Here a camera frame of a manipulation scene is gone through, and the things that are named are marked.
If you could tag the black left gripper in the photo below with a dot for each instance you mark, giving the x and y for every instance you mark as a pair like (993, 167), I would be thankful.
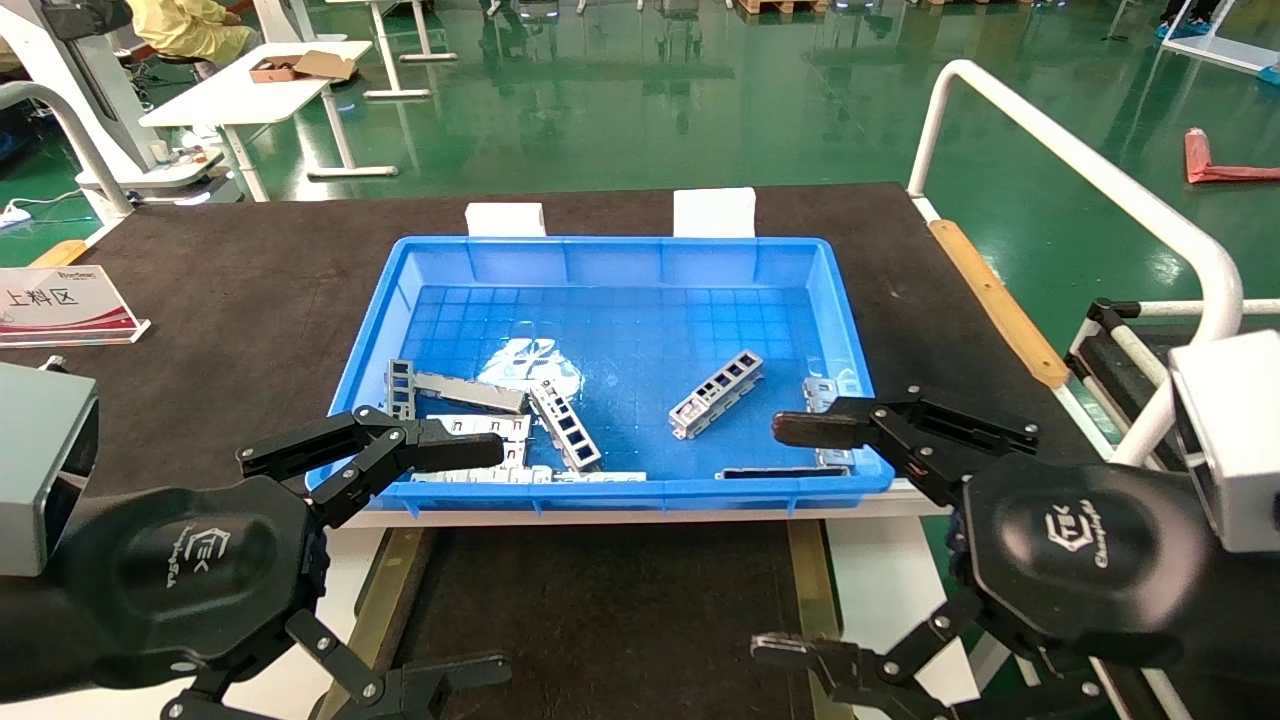
(180, 580)

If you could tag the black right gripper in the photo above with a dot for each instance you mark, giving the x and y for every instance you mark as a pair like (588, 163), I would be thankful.
(1090, 555)

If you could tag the silver slotted metal part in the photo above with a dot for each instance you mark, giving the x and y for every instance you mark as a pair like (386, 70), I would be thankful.
(565, 425)
(715, 393)

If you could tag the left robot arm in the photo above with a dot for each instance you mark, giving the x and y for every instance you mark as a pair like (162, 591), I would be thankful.
(30, 640)

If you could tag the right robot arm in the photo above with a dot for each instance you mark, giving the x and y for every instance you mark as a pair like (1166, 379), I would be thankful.
(1240, 630)

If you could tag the flat silver metal plate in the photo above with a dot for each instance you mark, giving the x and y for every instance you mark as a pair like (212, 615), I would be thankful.
(490, 427)
(515, 455)

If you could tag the long silver metal strip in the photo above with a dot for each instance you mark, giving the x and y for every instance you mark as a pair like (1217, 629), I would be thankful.
(600, 477)

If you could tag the long wooden edge strip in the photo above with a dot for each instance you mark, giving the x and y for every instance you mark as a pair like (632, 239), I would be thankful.
(1000, 305)

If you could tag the black and white cart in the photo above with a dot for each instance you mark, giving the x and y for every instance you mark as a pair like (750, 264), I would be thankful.
(1100, 350)

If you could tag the black table mat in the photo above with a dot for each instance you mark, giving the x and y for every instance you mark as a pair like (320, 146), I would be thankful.
(250, 300)

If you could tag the blue plastic bin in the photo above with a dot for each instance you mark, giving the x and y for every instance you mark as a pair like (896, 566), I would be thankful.
(640, 310)

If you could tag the white foam block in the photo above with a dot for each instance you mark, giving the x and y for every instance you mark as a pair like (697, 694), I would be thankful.
(505, 220)
(714, 212)

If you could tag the acrylic table sign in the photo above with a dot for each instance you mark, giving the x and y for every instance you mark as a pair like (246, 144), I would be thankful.
(60, 300)

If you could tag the short wooden edge strip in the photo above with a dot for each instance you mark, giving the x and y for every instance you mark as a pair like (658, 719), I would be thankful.
(60, 254)

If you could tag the white background table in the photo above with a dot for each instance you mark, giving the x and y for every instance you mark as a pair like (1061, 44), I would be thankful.
(395, 93)

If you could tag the red floor object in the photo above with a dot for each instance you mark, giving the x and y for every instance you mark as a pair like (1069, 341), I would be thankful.
(1197, 155)

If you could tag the white table with cardboard box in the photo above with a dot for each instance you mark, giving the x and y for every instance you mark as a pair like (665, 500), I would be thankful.
(230, 95)

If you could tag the open cardboard box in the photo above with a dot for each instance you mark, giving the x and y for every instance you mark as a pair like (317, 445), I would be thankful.
(325, 65)

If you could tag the white power strip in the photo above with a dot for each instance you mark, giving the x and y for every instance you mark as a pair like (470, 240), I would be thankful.
(12, 213)

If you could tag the wooden pallet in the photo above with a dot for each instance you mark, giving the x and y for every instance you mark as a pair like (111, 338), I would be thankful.
(780, 6)

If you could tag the white robot on stand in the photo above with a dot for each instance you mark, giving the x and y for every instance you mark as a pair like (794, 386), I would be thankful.
(90, 90)

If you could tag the person in yellow coat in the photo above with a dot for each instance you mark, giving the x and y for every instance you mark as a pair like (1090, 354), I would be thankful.
(190, 25)

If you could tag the white floor platform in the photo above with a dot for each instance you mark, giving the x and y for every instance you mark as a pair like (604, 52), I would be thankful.
(1230, 50)

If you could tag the silver metal bracket part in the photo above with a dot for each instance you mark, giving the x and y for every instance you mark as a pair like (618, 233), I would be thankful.
(820, 392)

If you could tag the upright grey metal bracket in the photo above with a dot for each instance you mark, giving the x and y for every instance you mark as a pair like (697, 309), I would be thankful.
(400, 385)

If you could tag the long grey metal bracket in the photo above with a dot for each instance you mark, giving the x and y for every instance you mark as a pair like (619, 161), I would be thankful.
(470, 392)

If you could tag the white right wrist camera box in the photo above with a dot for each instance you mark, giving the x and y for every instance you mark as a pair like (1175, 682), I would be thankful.
(1235, 440)

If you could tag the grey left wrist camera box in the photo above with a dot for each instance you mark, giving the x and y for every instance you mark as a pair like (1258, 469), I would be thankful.
(40, 470)

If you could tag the white tubular guard rail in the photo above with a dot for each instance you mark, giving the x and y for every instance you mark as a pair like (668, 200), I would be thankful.
(1100, 175)

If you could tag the grey tubular guard rail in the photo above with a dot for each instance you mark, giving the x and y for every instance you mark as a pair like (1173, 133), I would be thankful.
(80, 140)

